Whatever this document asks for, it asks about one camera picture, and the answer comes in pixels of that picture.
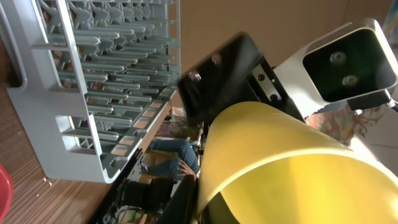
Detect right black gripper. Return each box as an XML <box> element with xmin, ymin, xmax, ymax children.
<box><xmin>178</xmin><ymin>32</ymin><xmax>303</xmax><ymax>126</ymax></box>

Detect yellow plastic cup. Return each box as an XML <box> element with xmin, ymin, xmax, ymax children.
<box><xmin>195</xmin><ymin>102</ymin><xmax>397</xmax><ymax>223</ymax></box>

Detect grey dishwasher rack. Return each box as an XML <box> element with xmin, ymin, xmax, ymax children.
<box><xmin>1</xmin><ymin>0</ymin><xmax>181</xmax><ymax>184</ymax></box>

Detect person in blue jeans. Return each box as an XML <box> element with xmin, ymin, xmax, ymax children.
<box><xmin>141</xmin><ymin>139</ymin><xmax>201</xmax><ymax>180</ymax></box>

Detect red serving tray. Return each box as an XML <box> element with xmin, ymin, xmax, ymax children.
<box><xmin>0</xmin><ymin>164</ymin><xmax>14</xmax><ymax>221</ymax></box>

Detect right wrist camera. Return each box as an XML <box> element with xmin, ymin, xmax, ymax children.
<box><xmin>274</xmin><ymin>18</ymin><xmax>397</xmax><ymax>117</ymax></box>

